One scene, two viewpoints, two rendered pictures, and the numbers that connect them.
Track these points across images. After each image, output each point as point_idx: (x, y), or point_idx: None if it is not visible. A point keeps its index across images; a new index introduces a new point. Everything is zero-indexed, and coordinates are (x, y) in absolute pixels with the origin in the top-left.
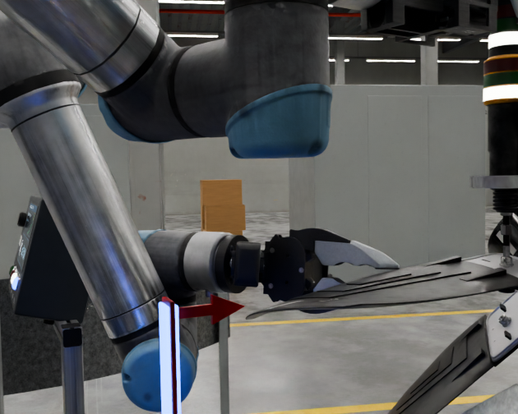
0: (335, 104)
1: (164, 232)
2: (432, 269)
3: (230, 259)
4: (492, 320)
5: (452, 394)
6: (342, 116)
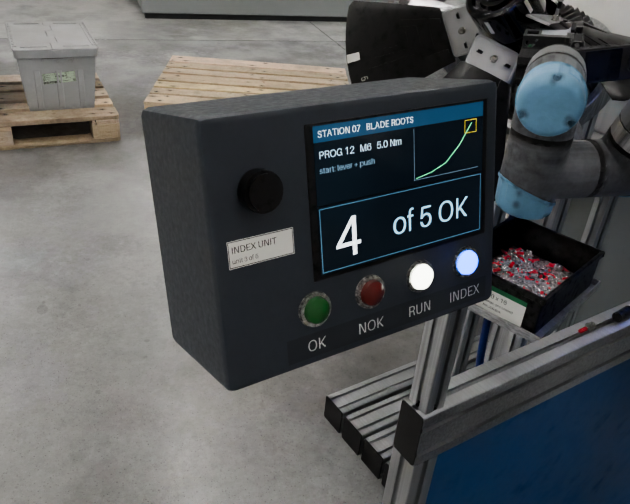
0: None
1: (569, 63)
2: (588, 32)
3: None
4: (474, 62)
5: (505, 114)
6: None
